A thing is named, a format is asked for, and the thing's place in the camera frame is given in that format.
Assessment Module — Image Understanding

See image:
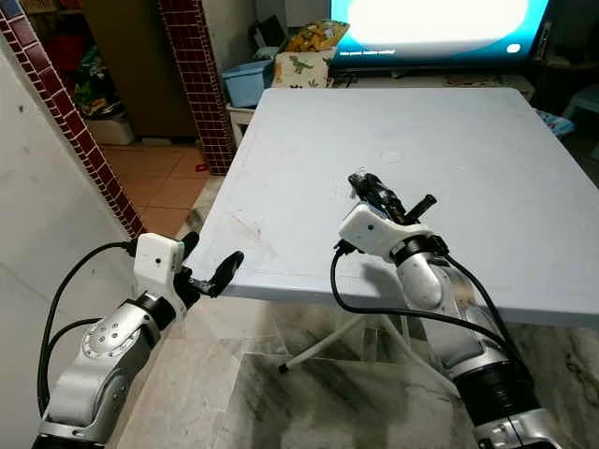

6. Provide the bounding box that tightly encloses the white folding table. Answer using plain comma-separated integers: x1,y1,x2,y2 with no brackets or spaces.
185,87,599,377

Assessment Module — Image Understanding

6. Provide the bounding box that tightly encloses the white television stand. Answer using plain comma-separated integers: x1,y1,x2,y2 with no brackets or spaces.
332,69,537,100

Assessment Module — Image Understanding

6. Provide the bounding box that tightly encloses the white low shelf table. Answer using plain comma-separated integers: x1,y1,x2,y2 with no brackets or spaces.
226,105,259,152

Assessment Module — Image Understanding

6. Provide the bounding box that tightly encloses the white plastic bucket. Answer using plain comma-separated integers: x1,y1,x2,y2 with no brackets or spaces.
89,106,138,147

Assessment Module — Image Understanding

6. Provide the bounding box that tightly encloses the beige dinosaur print bag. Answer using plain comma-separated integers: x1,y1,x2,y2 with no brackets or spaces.
272,51,334,91

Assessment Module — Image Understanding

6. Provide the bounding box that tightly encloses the red brick tile pillar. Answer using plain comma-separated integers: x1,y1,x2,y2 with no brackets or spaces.
157,0,238,178

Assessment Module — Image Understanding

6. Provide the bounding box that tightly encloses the blue plastic storage bin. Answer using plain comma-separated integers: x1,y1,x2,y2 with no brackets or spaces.
222,58,278,109

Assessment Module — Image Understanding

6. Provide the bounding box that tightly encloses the flat screen television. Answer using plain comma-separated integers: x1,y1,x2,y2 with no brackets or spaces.
329,0,552,67

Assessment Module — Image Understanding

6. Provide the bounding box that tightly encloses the dark brown wooden cabinet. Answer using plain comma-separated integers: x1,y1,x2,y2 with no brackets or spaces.
80,0,198,140

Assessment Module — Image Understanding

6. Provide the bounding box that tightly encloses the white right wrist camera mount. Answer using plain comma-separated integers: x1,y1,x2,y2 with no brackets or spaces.
338,202,428,262

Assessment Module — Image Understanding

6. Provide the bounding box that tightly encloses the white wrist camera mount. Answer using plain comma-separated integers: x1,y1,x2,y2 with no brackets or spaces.
133,231,187,301
338,202,428,262

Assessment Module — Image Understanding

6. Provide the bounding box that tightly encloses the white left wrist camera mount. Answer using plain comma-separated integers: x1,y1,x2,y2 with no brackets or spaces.
133,231,187,301

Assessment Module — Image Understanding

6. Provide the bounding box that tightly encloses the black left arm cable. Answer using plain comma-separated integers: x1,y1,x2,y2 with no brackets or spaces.
37,239,141,419

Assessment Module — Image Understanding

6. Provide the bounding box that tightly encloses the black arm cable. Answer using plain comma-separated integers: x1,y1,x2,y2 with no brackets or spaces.
37,239,141,419
329,240,526,371

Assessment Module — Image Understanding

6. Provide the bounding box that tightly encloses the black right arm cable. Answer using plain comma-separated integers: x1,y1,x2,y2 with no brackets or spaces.
329,240,526,371

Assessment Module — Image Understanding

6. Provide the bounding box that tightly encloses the red brick tile wall edge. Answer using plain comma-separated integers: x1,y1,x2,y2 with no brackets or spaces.
0,0,147,240

